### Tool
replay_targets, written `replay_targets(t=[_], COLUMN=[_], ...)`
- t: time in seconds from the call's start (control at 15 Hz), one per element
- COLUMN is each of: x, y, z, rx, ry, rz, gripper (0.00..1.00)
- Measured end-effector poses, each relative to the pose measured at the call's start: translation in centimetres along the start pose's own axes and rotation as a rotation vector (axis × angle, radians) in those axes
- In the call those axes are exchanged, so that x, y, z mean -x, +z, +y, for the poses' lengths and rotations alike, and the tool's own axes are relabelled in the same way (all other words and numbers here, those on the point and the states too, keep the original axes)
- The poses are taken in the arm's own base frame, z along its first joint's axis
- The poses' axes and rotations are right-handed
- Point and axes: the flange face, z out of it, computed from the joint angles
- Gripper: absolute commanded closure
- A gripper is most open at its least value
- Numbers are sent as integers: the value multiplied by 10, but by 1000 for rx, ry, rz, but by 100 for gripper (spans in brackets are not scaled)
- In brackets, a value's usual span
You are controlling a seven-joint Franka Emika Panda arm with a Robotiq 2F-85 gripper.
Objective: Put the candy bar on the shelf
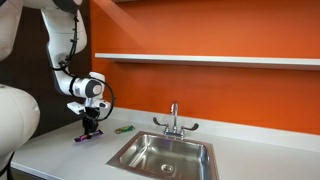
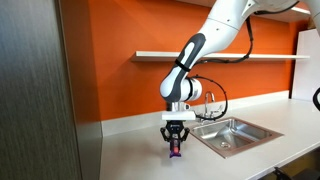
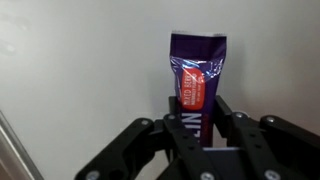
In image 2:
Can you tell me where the purple protein candy bar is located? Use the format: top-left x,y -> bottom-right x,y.
168,146 -> 183,159

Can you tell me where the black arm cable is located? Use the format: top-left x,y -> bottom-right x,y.
189,0 -> 301,122

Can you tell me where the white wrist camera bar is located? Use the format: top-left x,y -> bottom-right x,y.
161,110 -> 197,122

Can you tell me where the black chair part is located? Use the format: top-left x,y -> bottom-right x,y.
273,166 -> 294,180

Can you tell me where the ceiling light strip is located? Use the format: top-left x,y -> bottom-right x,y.
290,5 -> 312,15

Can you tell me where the dark wood cabinet panel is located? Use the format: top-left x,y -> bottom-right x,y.
0,0 -> 103,180

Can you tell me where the white tall panel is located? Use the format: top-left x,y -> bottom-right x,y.
291,28 -> 320,103

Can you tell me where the white wall shelf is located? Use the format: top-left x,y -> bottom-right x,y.
129,50 -> 311,63

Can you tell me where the white backsplash strip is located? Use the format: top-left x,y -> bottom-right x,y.
100,89 -> 290,138

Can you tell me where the stainless steel sink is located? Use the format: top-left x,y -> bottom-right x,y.
189,116 -> 285,160

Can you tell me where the chrome faucet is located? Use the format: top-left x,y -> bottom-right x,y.
196,90 -> 224,125

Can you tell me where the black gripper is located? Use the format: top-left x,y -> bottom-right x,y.
160,119 -> 191,153

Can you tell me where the black base cable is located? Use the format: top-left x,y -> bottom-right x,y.
312,87 -> 320,113

